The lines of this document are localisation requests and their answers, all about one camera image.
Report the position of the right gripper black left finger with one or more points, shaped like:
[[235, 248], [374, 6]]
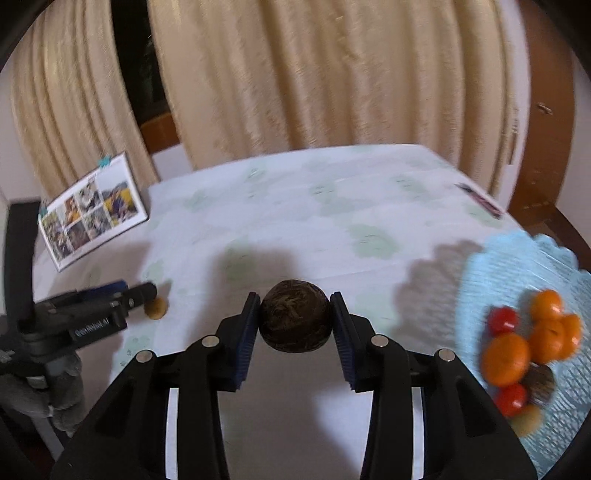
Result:
[[213, 364]]

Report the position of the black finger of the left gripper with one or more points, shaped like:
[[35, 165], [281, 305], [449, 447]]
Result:
[[132, 297], [78, 296]]

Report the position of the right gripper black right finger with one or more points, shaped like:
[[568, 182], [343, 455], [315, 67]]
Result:
[[374, 363]]

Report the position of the brown longan front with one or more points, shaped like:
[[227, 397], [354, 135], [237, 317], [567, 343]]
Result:
[[156, 308]]

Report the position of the dark passionfruit front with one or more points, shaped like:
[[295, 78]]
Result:
[[295, 317]]

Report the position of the dark passionfruit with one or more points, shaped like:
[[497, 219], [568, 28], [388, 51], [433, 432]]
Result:
[[540, 384], [295, 317]]

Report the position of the large orange mandarin front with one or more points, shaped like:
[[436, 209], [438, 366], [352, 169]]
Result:
[[506, 360]]

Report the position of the red cherry tomato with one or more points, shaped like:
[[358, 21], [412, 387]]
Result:
[[502, 320], [511, 400]]

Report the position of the pale longan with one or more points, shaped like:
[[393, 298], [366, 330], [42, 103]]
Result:
[[527, 421]]

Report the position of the left hand grey glove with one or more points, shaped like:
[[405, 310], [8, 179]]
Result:
[[58, 397]]

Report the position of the photo collage card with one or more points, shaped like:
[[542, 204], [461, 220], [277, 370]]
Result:
[[101, 206]]

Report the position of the white patterned bed sheet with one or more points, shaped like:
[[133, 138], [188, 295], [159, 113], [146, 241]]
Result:
[[390, 227]]

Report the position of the light blue lattice basket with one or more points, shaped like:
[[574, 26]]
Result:
[[508, 271]]

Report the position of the pink black thread snips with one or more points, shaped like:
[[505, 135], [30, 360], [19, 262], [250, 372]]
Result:
[[480, 199]]

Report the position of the beige curtain left panel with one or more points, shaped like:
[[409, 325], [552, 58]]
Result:
[[69, 102]]

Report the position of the beige curtain panel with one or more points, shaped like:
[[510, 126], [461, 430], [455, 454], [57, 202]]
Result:
[[247, 78], [69, 102]]

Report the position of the beige curtain right panel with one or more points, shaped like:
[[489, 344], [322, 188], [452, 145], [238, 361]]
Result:
[[247, 78]]

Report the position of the wooden door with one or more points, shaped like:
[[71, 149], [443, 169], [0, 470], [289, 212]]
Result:
[[534, 203]]

